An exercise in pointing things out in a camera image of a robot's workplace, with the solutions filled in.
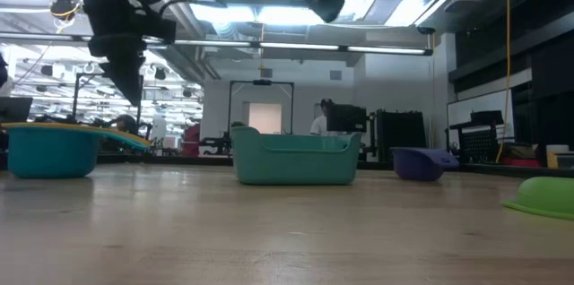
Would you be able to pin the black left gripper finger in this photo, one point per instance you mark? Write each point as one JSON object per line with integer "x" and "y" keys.
{"x": 127, "y": 79}

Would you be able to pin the dark blue measuring cup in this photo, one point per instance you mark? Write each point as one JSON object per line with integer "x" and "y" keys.
{"x": 419, "y": 164}

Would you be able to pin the green measuring cup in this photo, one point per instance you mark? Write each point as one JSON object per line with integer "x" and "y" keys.
{"x": 545, "y": 195}

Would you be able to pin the teal plastic basket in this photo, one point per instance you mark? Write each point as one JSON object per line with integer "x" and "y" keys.
{"x": 291, "y": 164}

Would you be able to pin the long ceiling light bar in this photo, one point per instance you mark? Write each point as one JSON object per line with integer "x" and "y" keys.
{"x": 296, "y": 46}

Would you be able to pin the black monitor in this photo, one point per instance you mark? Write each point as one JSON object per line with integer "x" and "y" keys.
{"x": 346, "y": 118}

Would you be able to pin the person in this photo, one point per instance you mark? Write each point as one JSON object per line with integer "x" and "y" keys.
{"x": 319, "y": 126}

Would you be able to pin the black equipment rack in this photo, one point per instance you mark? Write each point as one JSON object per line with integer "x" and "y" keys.
{"x": 400, "y": 135}

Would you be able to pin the black perforated cart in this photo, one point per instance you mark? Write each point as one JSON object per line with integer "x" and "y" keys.
{"x": 480, "y": 141}

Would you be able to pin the black gantry frame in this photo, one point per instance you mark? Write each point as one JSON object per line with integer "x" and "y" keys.
{"x": 262, "y": 82}

